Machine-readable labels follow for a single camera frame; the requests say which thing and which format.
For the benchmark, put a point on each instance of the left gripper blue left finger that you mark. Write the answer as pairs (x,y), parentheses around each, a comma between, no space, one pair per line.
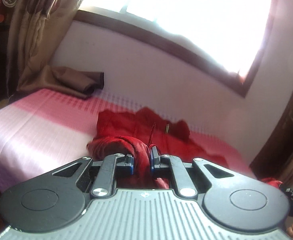
(104,173)

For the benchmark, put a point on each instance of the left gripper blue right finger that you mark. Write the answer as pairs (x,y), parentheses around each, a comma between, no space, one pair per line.
(172,168)

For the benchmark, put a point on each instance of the red puffer down coat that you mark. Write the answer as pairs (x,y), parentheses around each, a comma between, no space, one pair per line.
(135,134)

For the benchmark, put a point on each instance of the dark wooden bedside furniture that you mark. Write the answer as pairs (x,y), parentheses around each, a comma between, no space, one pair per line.
(278,149)

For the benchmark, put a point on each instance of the pink checkered bed sheet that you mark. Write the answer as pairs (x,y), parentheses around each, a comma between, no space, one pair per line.
(47,130)

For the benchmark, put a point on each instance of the brown folded blanket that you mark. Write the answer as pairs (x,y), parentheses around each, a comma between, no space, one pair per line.
(63,80)

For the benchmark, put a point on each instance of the beige floral curtain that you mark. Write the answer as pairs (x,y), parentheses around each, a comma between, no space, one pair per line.
(36,30)

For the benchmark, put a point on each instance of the brown wooden window frame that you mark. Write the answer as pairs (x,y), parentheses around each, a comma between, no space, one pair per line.
(226,39)

